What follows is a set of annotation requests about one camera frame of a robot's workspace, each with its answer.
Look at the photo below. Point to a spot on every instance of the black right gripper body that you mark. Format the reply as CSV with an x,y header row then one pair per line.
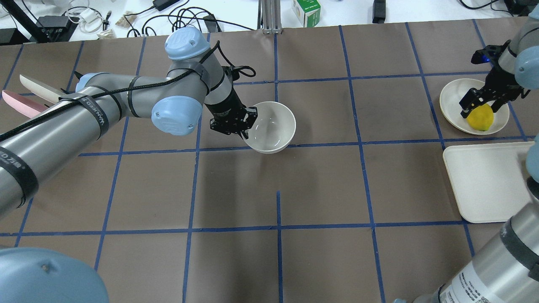
x,y
497,81

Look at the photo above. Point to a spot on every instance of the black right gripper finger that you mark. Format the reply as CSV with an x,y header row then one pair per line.
x,y
471,100
497,104

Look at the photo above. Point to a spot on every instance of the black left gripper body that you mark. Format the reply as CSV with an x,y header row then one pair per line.
x,y
226,110

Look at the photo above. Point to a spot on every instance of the yellow lemon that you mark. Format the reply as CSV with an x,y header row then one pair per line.
x,y
481,118

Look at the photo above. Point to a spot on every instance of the cream ceramic bowl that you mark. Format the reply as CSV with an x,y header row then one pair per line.
x,y
273,129

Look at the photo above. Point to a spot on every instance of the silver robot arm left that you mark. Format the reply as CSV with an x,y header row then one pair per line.
x,y
33,152

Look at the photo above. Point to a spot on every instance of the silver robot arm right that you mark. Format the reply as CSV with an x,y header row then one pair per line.
x,y
505,270

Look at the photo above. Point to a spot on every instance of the cream round plate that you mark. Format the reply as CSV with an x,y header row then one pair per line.
x,y
450,97

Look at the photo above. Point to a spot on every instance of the cream rectangular tray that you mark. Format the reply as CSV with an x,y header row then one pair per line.
x,y
489,181

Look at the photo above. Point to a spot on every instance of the green white small box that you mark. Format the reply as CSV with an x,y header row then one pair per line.
x,y
308,12

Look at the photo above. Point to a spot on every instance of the black power adapter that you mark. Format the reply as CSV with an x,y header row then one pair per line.
x,y
379,11

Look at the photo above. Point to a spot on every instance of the black power brick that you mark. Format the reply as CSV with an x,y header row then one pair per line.
x,y
161,5

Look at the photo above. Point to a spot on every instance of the cream plate in rack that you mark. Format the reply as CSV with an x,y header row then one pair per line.
x,y
41,89

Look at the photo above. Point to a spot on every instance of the black monitor stand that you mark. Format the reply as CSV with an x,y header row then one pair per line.
x,y
45,29

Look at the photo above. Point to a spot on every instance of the aluminium frame post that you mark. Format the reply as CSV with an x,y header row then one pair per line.
x,y
269,17

